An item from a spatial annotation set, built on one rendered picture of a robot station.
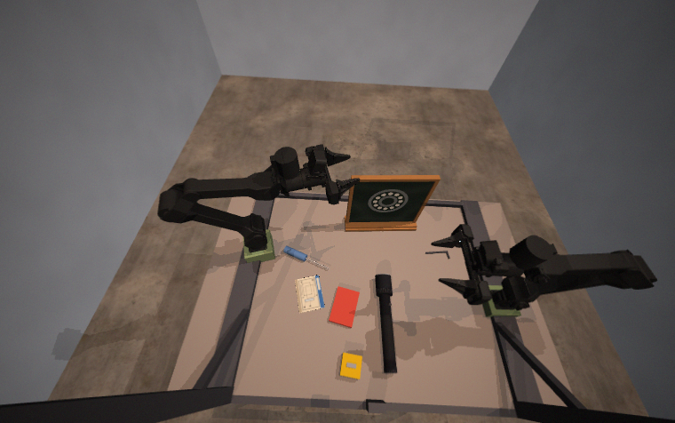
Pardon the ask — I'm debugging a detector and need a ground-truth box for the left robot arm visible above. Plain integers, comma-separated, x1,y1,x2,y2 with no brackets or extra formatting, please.
157,146,327,252

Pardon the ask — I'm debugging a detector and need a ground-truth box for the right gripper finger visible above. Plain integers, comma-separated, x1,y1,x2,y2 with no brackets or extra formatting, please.
431,228,464,248
439,278,479,299

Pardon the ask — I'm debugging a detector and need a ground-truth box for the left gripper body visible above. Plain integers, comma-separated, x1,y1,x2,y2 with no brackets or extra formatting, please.
300,144,339,204

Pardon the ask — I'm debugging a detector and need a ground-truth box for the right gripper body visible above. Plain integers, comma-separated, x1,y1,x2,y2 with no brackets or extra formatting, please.
451,224,504,305

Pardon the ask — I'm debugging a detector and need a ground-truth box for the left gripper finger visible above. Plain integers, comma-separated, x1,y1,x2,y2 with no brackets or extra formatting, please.
325,147,351,166
337,178,360,200

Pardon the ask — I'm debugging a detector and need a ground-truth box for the red flat box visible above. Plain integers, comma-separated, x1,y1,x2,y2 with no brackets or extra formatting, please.
329,287,360,328

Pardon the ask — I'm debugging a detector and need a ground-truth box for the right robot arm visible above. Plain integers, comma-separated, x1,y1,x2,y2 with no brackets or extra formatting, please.
473,235,657,311

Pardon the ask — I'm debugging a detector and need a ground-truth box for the blue screwdriver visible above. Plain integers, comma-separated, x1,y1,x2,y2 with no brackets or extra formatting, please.
283,246,320,265

